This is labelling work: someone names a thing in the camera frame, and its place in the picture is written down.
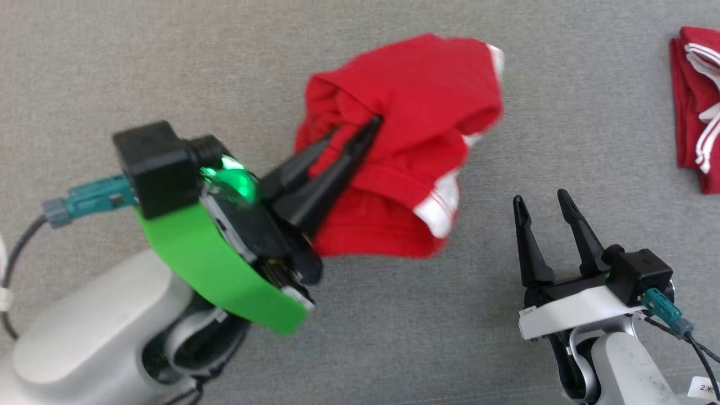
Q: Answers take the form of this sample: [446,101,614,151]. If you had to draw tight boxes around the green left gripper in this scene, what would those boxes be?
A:
[134,114,384,337]

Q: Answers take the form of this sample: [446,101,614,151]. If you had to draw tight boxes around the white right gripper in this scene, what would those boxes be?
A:
[512,188,648,342]

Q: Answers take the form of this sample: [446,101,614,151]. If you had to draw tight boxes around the red shorts white trim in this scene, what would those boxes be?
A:
[294,33,505,260]

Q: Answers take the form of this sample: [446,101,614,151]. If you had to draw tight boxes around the red Bulls jersey white sleeves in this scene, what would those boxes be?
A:
[669,26,720,195]

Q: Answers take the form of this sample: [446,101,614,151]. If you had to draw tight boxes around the teal right camera connector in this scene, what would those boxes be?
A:
[641,287,696,341]

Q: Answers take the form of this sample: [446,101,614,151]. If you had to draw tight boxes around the teal camera connector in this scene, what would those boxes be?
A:
[641,287,696,341]
[42,174,137,229]

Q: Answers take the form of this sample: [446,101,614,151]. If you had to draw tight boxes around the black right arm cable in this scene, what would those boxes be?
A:
[641,315,720,405]

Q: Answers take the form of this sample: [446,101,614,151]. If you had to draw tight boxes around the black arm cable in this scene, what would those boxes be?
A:
[0,216,49,341]
[641,315,720,405]

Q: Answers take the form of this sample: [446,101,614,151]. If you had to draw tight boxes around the white right cable label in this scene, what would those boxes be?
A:
[688,375,720,402]

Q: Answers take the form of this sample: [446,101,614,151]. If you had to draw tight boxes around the teal left camera connector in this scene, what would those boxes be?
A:
[42,174,137,229]

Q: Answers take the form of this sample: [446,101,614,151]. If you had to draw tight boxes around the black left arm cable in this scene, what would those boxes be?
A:
[0,216,49,341]

